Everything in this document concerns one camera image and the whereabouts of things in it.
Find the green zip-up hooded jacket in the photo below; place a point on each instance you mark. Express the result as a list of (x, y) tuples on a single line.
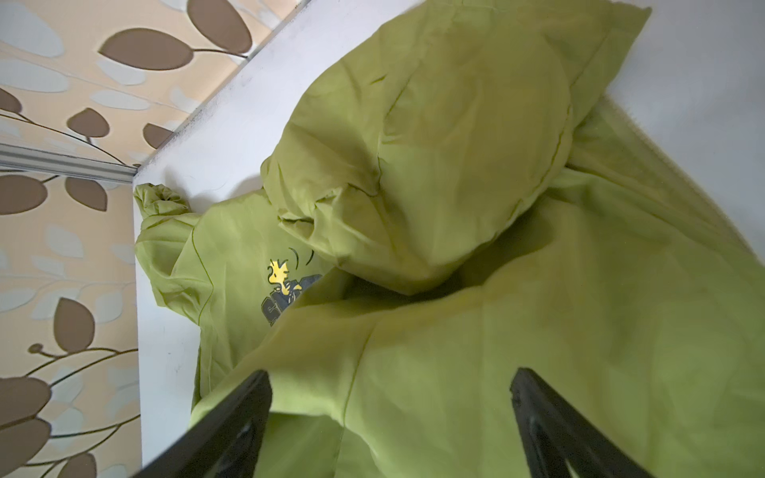
[(450, 202)]

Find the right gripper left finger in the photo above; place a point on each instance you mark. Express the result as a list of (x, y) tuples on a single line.
[(226, 442)]

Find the aluminium frame back crossbar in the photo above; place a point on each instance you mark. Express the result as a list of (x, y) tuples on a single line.
[(41, 161)]

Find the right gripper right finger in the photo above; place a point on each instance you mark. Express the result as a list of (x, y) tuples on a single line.
[(557, 440)]

